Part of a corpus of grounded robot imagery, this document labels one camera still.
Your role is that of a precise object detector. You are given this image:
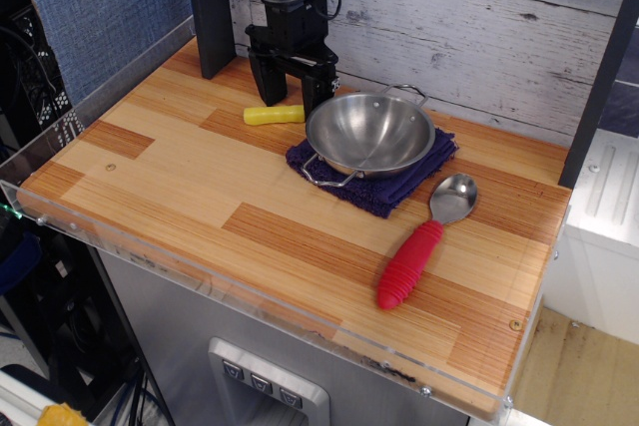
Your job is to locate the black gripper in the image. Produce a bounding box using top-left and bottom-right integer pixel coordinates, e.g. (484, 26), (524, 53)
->
(246, 0), (340, 117)

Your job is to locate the dark grey post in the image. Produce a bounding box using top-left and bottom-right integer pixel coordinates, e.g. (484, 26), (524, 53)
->
(191, 0), (236, 79)
(558, 0), (638, 189)

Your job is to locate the yellow plastic block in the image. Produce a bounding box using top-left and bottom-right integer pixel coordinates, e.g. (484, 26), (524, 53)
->
(243, 105), (306, 126)

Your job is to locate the blue fabric partition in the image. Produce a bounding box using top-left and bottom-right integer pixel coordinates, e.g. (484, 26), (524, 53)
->
(32, 0), (193, 106)

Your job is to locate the silver steel bowl with handles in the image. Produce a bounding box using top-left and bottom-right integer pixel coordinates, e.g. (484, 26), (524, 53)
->
(302, 84), (435, 188)

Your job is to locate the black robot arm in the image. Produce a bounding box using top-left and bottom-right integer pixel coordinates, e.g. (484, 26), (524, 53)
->
(246, 0), (338, 115)

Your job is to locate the silver button panel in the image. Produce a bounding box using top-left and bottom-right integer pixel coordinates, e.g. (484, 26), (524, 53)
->
(208, 337), (330, 425)

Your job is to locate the stainless steel cabinet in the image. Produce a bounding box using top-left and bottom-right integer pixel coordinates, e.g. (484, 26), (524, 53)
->
(100, 253), (469, 425)

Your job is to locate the dark grey left post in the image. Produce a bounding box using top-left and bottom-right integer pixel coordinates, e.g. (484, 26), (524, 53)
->
(191, 0), (236, 79)

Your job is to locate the clear acrylic edge guard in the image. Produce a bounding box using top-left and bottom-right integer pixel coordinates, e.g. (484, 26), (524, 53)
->
(1, 42), (570, 424)

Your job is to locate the yellow object bottom left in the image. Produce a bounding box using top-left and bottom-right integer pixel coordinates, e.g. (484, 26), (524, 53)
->
(36, 403), (89, 426)

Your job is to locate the dark grey right post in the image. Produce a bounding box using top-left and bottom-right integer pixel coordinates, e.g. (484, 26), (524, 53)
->
(558, 0), (638, 189)

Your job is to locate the spoon with red handle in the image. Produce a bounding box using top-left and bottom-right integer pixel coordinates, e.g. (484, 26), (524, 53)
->
(376, 174), (478, 310)

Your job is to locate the black plastic crate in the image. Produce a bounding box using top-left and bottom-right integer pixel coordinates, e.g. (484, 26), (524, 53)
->
(1, 0), (71, 146)

